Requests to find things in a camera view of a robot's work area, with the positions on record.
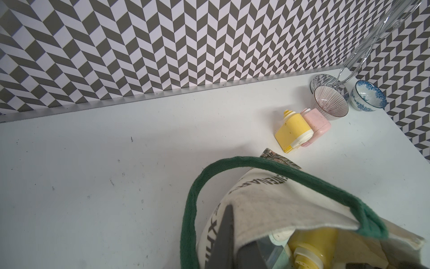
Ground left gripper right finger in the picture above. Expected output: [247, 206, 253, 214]
[236, 241, 267, 269]

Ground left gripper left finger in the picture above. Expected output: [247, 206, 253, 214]
[205, 205, 235, 269]

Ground cream canvas tote bag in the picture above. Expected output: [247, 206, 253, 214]
[180, 149, 424, 269]

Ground yellow round pencil sharpener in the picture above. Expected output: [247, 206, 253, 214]
[288, 228, 338, 269]

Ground yellow block pencil sharpener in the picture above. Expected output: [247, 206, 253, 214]
[274, 110, 314, 153]

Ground pink rounded pencil sharpener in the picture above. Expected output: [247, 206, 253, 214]
[300, 108, 331, 148]

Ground mint green pencil sharpener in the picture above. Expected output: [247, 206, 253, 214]
[256, 230, 295, 269]

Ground pink ribbed bowl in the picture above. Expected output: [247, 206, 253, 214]
[311, 86, 349, 121]

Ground blue white patterned bowl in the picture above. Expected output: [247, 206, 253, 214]
[350, 80, 388, 112]

